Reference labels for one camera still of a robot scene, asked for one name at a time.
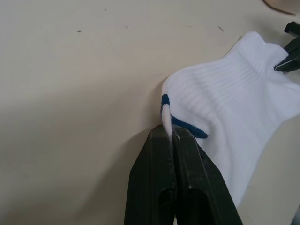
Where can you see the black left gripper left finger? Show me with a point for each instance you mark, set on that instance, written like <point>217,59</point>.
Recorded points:
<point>152,168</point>

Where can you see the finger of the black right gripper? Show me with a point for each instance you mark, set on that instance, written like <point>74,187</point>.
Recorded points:
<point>290,66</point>
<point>294,50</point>

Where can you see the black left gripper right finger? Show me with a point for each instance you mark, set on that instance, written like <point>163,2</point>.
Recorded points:
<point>199,178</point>

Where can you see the white sock with blue stripe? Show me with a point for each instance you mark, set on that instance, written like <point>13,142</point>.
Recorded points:
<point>234,105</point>

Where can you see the brown rimmed container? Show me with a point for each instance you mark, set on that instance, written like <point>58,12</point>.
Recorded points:
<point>286,5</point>

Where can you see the black plastic block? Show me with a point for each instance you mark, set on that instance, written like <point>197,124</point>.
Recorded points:
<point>293,28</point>

